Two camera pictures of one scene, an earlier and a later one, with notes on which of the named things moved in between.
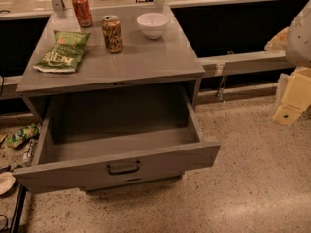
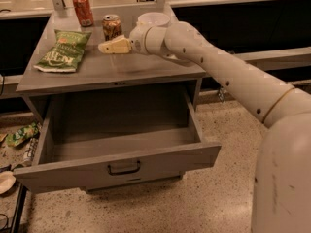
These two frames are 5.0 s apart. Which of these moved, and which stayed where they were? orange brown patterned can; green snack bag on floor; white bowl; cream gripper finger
Moved: cream gripper finger
Stayed: green snack bag on floor; white bowl; orange brown patterned can
